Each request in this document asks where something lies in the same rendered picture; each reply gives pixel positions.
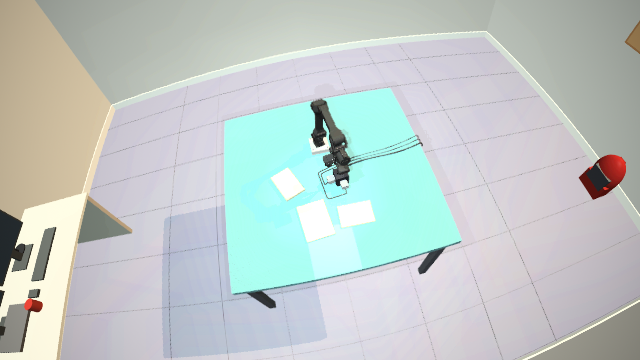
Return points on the flat cream rectangular slab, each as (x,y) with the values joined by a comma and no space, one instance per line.
(287,184)

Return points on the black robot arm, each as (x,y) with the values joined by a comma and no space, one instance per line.
(336,137)

